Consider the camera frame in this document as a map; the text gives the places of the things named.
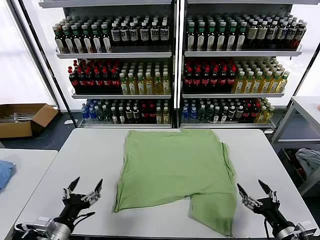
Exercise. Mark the black slanted pole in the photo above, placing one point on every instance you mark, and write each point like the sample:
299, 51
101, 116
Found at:
49, 67
306, 72

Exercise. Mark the black storage crate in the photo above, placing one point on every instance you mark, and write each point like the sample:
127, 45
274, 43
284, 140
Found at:
287, 160

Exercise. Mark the dark tea bottle green label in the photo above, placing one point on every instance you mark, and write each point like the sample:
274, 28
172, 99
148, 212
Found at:
190, 41
97, 42
221, 41
241, 41
200, 41
107, 42
87, 42
231, 41
211, 41
77, 42
60, 42
68, 42

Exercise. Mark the small dark bottle white cap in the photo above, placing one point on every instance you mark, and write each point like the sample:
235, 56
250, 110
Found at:
239, 113
136, 115
231, 113
114, 117
224, 116
216, 116
129, 115
121, 117

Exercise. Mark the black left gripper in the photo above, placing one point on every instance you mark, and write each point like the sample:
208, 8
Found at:
75, 203

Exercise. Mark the red item in crate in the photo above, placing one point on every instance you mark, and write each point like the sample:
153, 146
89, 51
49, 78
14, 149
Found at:
300, 171

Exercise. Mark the grey metal shelf rack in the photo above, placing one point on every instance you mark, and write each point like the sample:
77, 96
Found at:
115, 55
240, 53

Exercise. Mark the grey white cloth pile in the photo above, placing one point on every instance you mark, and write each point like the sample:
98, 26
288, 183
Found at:
308, 160

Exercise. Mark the small cola bottle red label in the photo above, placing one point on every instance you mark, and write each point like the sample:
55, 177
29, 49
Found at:
255, 113
144, 115
152, 115
247, 113

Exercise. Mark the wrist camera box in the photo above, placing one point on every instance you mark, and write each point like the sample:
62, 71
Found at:
303, 228
42, 225

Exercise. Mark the open cardboard box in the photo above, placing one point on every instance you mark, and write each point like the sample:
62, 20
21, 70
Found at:
22, 130

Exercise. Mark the white side table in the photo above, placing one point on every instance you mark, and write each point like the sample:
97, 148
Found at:
27, 162

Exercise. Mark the white paper scrap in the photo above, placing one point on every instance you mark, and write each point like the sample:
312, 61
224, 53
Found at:
70, 122

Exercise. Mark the green polo shirt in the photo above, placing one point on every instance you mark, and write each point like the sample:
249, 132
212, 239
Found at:
175, 170

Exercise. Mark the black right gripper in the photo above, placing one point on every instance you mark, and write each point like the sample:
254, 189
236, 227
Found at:
271, 212

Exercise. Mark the dark drink bottle white label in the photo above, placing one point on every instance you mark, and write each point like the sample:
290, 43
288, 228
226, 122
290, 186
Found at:
291, 33
115, 35
154, 34
164, 34
271, 33
300, 33
144, 34
133, 35
281, 33
124, 35

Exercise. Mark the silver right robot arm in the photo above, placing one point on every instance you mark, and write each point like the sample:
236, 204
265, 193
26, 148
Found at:
285, 233

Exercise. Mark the grey parts in cardboard box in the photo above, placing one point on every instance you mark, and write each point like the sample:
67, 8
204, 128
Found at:
17, 117

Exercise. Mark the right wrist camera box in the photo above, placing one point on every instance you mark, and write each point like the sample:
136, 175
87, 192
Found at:
303, 228

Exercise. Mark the yellow tea bottle white cap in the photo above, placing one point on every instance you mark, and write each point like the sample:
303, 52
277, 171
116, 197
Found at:
141, 86
149, 86
158, 86
166, 86
265, 86
256, 86
247, 86
274, 86
132, 86
238, 86
282, 86
124, 86

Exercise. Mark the grey metal frame table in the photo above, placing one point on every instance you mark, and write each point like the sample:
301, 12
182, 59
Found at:
307, 105

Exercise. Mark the blue drink bottle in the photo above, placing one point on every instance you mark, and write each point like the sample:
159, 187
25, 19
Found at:
193, 113
185, 113
85, 113
92, 114

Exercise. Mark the cola bottle red cap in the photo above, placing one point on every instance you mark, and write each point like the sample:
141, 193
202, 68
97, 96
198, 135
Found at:
73, 82
222, 81
196, 81
107, 82
82, 82
115, 82
214, 81
205, 81
188, 81
230, 81
90, 82
98, 82

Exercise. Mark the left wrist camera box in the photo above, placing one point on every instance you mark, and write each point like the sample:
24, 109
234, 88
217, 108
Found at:
42, 225

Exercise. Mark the dark bottle beige label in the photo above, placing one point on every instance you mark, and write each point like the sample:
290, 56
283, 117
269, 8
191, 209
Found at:
261, 33
252, 33

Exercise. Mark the folded blue cloth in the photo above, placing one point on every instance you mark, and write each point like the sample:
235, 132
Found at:
5, 172

